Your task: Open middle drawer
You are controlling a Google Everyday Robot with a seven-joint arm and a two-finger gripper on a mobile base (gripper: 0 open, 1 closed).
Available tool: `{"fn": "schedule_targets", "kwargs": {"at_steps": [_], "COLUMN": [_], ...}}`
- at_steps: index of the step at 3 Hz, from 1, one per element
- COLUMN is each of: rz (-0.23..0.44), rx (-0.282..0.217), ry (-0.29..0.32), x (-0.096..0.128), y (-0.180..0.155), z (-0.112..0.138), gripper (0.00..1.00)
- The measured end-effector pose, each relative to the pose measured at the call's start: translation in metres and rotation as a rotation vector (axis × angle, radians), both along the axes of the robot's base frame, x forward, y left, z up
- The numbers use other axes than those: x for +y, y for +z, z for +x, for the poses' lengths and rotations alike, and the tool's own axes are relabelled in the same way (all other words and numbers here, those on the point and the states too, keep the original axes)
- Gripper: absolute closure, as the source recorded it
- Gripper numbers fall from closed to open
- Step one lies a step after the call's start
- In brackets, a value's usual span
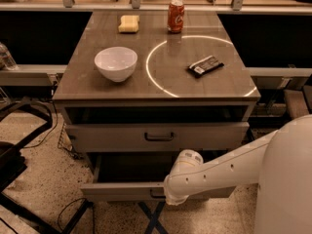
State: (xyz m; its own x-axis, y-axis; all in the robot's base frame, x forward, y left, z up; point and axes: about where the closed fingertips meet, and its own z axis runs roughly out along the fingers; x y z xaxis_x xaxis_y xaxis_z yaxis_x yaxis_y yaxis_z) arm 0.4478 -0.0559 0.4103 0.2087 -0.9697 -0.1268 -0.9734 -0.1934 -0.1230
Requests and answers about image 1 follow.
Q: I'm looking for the grey drawer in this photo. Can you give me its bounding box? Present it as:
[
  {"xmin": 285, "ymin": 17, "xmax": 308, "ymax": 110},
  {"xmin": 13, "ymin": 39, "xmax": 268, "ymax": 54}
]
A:
[
  {"xmin": 65, "ymin": 122, "xmax": 249, "ymax": 152},
  {"xmin": 79, "ymin": 152, "xmax": 237, "ymax": 203}
]

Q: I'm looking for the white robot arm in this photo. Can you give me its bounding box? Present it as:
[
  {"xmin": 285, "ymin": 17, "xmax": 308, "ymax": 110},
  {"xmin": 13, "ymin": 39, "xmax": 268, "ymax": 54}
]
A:
[{"xmin": 164, "ymin": 114, "xmax": 312, "ymax": 234}]

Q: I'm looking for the grey drawer cabinet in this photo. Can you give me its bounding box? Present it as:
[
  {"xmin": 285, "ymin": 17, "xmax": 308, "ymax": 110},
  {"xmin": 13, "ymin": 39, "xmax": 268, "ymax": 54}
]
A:
[{"xmin": 52, "ymin": 10, "xmax": 261, "ymax": 203}]

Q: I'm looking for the grey top drawer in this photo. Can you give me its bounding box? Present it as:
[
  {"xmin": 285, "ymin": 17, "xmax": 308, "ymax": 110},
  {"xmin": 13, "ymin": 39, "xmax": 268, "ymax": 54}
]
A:
[{"xmin": 65, "ymin": 122, "xmax": 249, "ymax": 152}]

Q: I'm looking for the white bowl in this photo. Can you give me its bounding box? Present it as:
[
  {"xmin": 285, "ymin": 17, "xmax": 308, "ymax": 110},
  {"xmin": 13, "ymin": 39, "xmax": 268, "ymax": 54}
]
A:
[{"xmin": 95, "ymin": 47, "xmax": 137, "ymax": 82}]

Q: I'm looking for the black snack packet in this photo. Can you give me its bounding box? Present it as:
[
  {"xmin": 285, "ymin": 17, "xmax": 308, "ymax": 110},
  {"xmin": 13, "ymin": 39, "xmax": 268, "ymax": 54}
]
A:
[{"xmin": 187, "ymin": 56, "xmax": 224, "ymax": 78}]

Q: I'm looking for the yellow sponge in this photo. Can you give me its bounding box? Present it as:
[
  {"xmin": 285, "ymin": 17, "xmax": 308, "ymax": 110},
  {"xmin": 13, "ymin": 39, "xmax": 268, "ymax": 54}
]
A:
[{"xmin": 118, "ymin": 15, "xmax": 139, "ymax": 33}]

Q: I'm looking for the orange soda can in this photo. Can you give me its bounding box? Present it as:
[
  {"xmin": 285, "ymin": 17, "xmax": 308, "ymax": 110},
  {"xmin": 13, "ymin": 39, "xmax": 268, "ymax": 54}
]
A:
[{"xmin": 167, "ymin": 0, "xmax": 184, "ymax": 33}]

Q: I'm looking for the blue tape cross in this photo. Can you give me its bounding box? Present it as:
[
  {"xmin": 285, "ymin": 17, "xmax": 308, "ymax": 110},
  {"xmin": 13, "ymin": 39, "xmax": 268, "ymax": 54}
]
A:
[{"xmin": 138, "ymin": 202, "xmax": 169, "ymax": 234}]

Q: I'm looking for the office chair right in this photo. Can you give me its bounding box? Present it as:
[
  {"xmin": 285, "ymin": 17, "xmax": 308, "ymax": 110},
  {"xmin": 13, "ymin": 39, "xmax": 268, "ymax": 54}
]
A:
[{"xmin": 247, "ymin": 76, "xmax": 312, "ymax": 141}]

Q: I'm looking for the black chair left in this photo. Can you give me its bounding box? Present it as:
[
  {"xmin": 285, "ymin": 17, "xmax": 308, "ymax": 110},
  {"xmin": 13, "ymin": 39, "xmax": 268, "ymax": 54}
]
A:
[{"xmin": 0, "ymin": 96, "xmax": 96, "ymax": 234}]

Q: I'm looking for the clear plastic bottle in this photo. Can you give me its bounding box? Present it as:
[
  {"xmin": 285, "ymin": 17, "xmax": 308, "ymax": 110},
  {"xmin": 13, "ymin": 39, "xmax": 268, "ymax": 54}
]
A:
[{"xmin": 0, "ymin": 42, "xmax": 19, "ymax": 70}]

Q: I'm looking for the black floor cable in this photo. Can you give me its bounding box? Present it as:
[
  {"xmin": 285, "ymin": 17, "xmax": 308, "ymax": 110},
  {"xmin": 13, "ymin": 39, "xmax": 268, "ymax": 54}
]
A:
[{"xmin": 57, "ymin": 197, "xmax": 96, "ymax": 234}]

